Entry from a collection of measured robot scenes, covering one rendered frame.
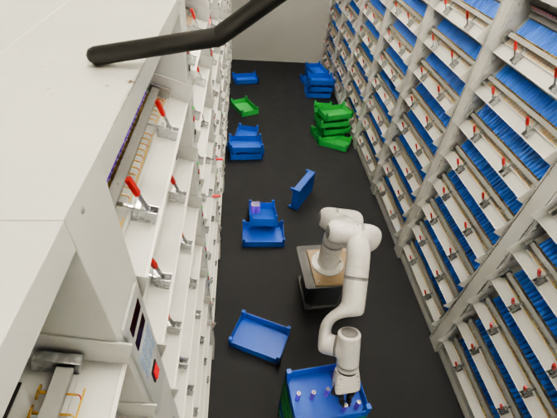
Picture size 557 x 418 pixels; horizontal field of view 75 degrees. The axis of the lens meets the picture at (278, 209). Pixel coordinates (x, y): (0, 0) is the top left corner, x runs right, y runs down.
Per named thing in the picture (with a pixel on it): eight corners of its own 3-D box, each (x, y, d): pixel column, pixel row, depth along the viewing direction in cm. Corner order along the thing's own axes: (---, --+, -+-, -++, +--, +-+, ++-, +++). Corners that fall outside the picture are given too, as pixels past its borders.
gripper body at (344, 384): (355, 357, 142) (354, 381, 146) (331, 361, 140) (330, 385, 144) (364, 371, 135) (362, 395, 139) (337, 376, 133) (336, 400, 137)
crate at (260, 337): (289, 332, 214) (291, 326, 208) (278, 365, 199) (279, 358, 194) (242, 316, 219) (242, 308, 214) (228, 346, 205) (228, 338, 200)
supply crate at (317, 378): (351, 366, 161) (355, 357, 155) (367, 415, 146) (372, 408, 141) (284, 376, 155) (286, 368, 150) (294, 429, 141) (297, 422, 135)
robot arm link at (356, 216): (322, 233, 208) (329, 202, 192) (354, 237, 208) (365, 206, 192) (322, 249, 200) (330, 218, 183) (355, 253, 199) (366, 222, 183)
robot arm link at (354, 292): (323, 272, 136) (314, 355, 134) (367, 279, 131) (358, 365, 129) (327, 271, 145) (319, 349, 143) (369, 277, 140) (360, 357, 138)
